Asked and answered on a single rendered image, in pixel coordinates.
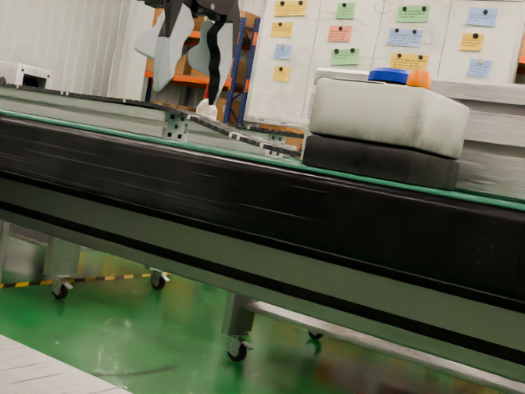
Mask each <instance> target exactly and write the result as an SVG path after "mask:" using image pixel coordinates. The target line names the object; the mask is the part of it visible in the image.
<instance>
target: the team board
mask: <svg viewBox="0 0 525 394"><path fill-rule="evenodd" d="M524 31H525V0H264V3H263V7H262V15H261V20H260V25H259V33H258V38H257V43H256V47H255V56H254V61H253V65H252V74H251V79H250V83H249V88H248V97H247V101H246V106H245V114H244V118H243V120H245V121H246V122H249V123H250V126H252V127H259V123H261V124H270V125H276V126H281V127H291V128H296V129H302V130H305V128H306V127H309V123H310V119H309V118H307V117H308V113H309V104H310V100H311V95H312V93H315V92H316V84H314V83H313V82H314V78H315V73H316V69H317V68H318V67H321V68H331V69H340V70H358V71H368V72H370V71H371V70H372V69H374V68H377V67H387V68H395V69H401V70H409V71H412V70H418V69H423V70H426V71H428V72H430V76H431V77H442V78H451V79H461V80H471V81H489V82H498V83H507V84H514V83H515V79H516V71H517V67H518V62H519V58H520V51H521V47H522V43H523V36H524Z"/></svg>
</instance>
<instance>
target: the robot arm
mask: <svg viewBox="0 0 525 394"><path fill-rule="evenodd" d="M137 1H144V2H145V5H147V6H150V7H152V8H154V9H164V10H163V11H162V13H161V15H160V17H159V20H158V22H157V24H156V25H155V26H154V27H153V28H151V29H149V30H146V31H144V32H142V33H140V34H139V35H138V36H137V37H136V39H135V42H134V49H135V50H136V51H137V52H139V53H141V54H142V55H144V56H147V57H148V58H150V59H152V60H154V66H153V81H154V91H156V92H158V93H160V92H161V91H162V90H163V89H164V88H165V87H166V86H167V85H168V83H169V82H171V80H172V79H173V78H174V74H175V69H176V64H177V62H178V61H179V59H180V58H181V53H182V47H183V44H184V42H185V40H186V39H187V38H189V37H190V35H191V32H192V31H193V28H194V26H195V23H194V20H193V18H194V19H198V16H207V17H208V18H209V19H208V20H205V21H204V22H203V23H202V25H201V35H200V42H199V43H198V44H197V45H196V46H195V47H193V48H191V49H190V50H189V52H188V55H187V59H188V62H189V65H190V66H191V68H193V69H195V70H197V71H199V72H201V73H203V74H205V75H207V76H209V77H210V78H209V86H208V94H209V105H211V106H214V105H215V104H216V102H217V99H218V98H219V96H220V92H221V91H222V88H223V85H224V83H225V81H226V79H227V76H228V74H229V71H230V67H231V63H232V59H233V58H234V57H235V52H236V48H237V44H238V37H239V33H240V26H241V16H240V9H239V4H238V0H137ZM214 21H215V22H214Z"/></svg>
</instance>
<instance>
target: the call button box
mask: <svg viewBox="0 0 525 394"><path fill-rule="evenodd" d="M469 113H470V111H469V108H468V107H467V106H464V105H463V104H460V103H458V102H455V101H453V100H451V99H450V98H446V97H444V96H442V95H439V94H438V93H435V92H433V91H430V90H428V89H426V88H423V87H414V86H406V85H405V84H396V83H391V82H383V81H363V80H354V79H345V78H336V77H330V78H329V77H326V78H322V79H319V80H318V81H317V84H316V92H315V97H314V101H313V106H312V114H311V118H310V123H309V131H310V132H311V133H312V134H314V135H310V136H308V137H307V139H306V142H305V150H304V154H303V159H302V163H303V164H304V165H306V166H308V167H315V168H320V169H325V170H332V171H337V172H342V173H347V174H354V175H359V176H364V177H371V178H376V179H381V180H385V181H393V182H398V183H402V184H410V185H415V186H421V187H426V188H435V189H441V190H445V191H454V190H455V186H456V182H457V177H458V172H459V163H457V162H456V161H453V160H457V159H459V158H460V156H461V154H462V150H463V142H464V138H465V133H466V126H467V121H468V117H469ZM315 135H318V136H315ZM320 136H321V137H320ZM450 159H451V160H450Z"/></svg>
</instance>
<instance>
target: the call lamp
mask: <svg viewBox="0 0 525 394"><path fill-rule="evenodd" d="M431 81H432V80H431V76H430V72H428V71H426V70H423V69H418V70H412V71H411V73H410V74H409V75H408V78H407V82H406V86H414V87H423V88H426V89H428V90H430V86H431Z"/></svg>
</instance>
